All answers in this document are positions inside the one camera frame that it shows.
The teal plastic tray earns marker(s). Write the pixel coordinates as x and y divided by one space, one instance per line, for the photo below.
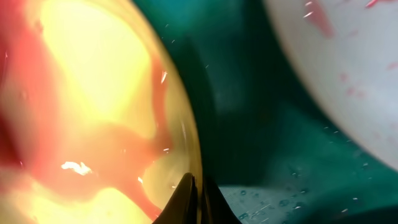
275 157

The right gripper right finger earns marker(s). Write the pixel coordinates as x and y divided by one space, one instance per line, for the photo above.
215 209

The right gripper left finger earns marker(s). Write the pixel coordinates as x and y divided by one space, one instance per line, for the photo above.
182 206

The white plate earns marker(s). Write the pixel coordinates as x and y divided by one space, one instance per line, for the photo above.
345 54

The yellow-green plate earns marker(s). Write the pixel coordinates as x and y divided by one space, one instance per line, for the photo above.
96 126

